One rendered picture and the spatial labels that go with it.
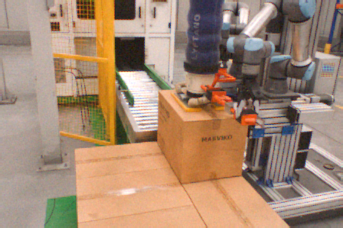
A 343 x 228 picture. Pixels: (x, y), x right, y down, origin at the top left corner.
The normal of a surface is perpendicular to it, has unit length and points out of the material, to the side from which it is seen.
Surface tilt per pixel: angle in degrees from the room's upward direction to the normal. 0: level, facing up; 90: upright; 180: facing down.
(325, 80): 90
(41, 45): 89
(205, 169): 90
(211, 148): 90
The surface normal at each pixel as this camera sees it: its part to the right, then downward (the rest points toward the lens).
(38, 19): 0.29, 0.34
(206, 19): 0.00, 0.12
